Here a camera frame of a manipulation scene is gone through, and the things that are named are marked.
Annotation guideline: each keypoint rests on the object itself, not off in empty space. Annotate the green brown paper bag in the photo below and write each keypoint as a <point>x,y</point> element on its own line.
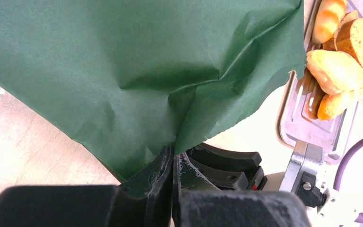
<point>126,77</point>

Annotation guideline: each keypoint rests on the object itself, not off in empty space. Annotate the silver metal tray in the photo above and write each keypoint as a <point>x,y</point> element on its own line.
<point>298,119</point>

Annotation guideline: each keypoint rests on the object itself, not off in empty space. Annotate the orange fake bread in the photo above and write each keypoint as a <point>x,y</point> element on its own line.
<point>328,18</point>

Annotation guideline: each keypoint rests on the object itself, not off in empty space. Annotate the triangular orange fake pastry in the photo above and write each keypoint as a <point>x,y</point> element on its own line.
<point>335,71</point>

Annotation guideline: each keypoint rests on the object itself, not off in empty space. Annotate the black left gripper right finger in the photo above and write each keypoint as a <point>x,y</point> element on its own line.
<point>198,203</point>

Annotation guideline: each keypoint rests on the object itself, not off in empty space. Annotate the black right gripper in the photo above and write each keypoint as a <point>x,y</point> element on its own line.
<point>216,165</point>

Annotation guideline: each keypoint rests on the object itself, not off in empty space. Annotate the brown fake bread slice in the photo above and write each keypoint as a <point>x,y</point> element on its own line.
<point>330,44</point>

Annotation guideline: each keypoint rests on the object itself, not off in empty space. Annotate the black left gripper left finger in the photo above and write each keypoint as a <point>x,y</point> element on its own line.
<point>145,200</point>

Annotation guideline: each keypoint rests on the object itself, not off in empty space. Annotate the long orange fake baguette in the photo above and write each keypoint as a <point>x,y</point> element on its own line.
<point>333,105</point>

